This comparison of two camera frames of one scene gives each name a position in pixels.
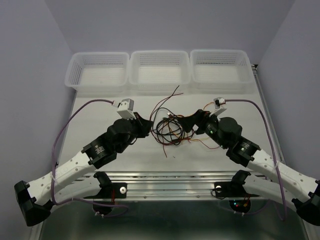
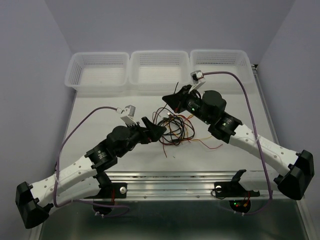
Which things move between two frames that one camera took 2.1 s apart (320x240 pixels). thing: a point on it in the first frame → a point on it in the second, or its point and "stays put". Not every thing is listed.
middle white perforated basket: x=159 y=70 stays put
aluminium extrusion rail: x=172 y=186 stays put
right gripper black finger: x=188 y=122 → x=173 y=100
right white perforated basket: x=221 y=70 stays put
